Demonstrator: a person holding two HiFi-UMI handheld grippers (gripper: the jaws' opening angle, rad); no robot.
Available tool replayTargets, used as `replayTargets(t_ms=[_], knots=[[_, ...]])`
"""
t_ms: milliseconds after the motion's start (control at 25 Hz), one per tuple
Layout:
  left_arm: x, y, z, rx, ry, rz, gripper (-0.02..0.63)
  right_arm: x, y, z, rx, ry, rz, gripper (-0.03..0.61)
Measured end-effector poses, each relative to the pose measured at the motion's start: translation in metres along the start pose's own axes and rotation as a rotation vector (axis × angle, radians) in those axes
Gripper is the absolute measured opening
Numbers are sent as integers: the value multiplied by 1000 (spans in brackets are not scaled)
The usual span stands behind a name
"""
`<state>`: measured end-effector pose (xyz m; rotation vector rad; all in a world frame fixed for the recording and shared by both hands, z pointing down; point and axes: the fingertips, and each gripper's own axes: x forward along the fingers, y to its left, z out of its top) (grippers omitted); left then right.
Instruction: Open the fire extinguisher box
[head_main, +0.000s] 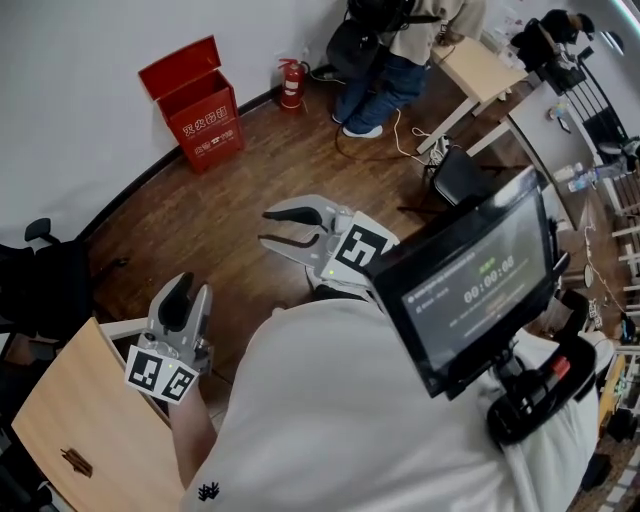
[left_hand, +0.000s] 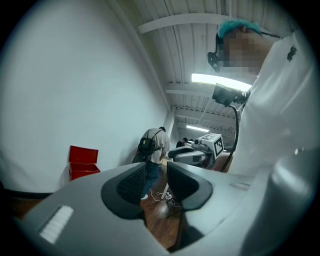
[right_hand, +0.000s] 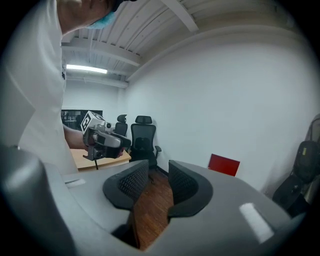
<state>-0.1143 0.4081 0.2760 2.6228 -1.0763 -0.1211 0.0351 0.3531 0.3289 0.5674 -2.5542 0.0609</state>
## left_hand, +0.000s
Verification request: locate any black chest-mounted box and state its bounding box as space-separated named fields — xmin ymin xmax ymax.
xmin=211 ymin=82 xmax=248 ymax=108

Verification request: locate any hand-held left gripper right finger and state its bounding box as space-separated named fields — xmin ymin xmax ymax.
xmin=166 ymin=161 xmax=275 ymax=256

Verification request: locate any white floor cable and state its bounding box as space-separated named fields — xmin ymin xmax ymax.
xmin=149 ymin=188 xmax=164 ymax=202

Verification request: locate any red box base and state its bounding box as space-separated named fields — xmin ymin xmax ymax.
xmin=68 ymin=161 xmax=102 ymax=182

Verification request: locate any black head-worn camera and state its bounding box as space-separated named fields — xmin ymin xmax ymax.
xmin=207 ymin=34 xmax=223 ymax=74

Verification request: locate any black cable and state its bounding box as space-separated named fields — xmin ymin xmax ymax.
xmin=219 ymin=104 xmax=239 ymax=173

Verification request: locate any long ceiling light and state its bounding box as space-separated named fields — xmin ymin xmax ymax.
xmin=185 ymin=124 xmax=211 ymax=133
xmin=191 ymin=72 xmax=253 ymax=92

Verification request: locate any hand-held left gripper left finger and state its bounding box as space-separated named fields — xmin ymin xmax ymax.
xmin=21 ymin=161 xmax=174 ymax=256

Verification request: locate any person's head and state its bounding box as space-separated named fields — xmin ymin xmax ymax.
xmin=215 ymin=19 xmax=275 ymax=79

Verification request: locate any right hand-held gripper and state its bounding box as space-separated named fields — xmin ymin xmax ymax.
xmin=167 ymin=133 xmax=225 ymax=171

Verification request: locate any black backpack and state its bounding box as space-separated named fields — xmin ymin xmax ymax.
xmin=137 ymin=129 xmax=163 ymax=157

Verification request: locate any white table leg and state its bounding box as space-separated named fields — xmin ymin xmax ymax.
xmin=160 ymin=183 xmax=169 ymax=202

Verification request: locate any person's white shirt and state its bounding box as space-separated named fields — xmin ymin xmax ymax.
xmin=227 ymin=23 xmax=320 ymax=181

